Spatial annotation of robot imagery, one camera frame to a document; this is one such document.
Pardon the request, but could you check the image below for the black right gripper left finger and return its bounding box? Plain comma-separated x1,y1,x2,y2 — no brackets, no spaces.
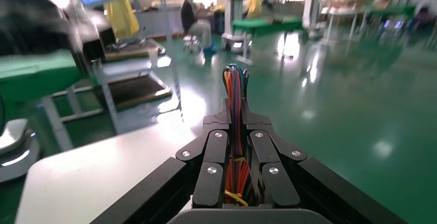
175,98,232,209

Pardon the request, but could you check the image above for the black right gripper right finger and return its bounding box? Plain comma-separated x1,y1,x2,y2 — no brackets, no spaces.
242,98,308,209

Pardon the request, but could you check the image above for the coloured wire bundle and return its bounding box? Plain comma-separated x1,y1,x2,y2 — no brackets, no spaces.
222,63,255,208

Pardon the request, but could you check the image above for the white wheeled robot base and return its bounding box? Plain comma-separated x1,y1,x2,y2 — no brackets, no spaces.
0,118,41,184

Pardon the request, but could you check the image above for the black tray with wood edge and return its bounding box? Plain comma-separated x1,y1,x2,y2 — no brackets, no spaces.
94,74,173,111
104,38,166,63

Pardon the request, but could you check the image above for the white stool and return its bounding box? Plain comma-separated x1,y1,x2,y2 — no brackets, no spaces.
182,35,202,53

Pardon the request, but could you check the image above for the green cloth covered table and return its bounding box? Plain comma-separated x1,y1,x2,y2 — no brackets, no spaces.
362,4,417,32
0,50,105,151
231,16,304,66

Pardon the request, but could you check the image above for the blue bin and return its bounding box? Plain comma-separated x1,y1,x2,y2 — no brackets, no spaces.
213,9,226,34

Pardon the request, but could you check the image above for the seated person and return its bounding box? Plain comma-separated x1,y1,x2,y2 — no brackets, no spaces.
180,0,217,55

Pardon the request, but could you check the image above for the white robot at table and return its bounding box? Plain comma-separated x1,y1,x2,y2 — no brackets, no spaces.
221,0,254,51

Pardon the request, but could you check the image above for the grey metal shelf rack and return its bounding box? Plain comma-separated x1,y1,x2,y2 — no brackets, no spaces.
70,0,183,134

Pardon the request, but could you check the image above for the white table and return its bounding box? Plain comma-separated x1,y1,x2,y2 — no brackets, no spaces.
319,6,367,47

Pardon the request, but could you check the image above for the yellow cloth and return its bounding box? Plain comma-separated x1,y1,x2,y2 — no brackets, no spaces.
103,0,140,40

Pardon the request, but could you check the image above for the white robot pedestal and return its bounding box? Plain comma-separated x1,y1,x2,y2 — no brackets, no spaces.
302,0,325,41

